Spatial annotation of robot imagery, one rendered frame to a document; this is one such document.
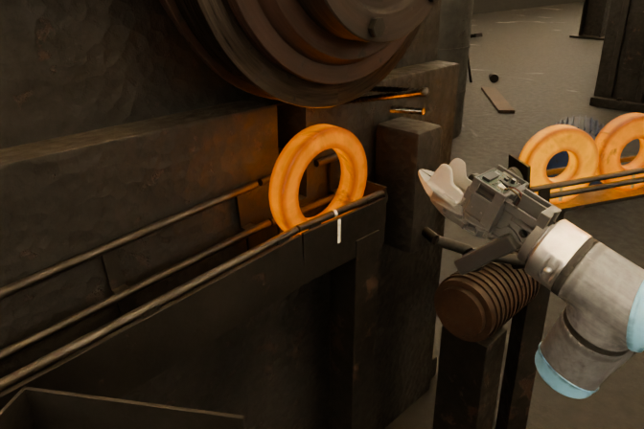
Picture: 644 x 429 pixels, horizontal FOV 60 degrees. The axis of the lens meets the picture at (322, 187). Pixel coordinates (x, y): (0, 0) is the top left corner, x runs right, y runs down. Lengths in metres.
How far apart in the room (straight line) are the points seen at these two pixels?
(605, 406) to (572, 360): 0.88
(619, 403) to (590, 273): 1.00
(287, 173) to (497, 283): 0.48
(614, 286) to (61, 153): 0.67
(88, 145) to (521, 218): 0.56
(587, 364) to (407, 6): 0.52
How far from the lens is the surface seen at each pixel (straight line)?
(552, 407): 1.66
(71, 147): 0.70
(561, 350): 0.84
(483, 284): 1.06
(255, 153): 0.84
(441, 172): 0.85
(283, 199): 0.80
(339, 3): 0.66
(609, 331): 0.79
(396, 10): 0.74
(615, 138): 1.21
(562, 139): 1.14
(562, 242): 0.78
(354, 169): 0.89
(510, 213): 0.81
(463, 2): 3.56
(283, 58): 0.69
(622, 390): 1.79
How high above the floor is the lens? 1.07
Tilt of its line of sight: 22 degrees down
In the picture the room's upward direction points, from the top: straight up
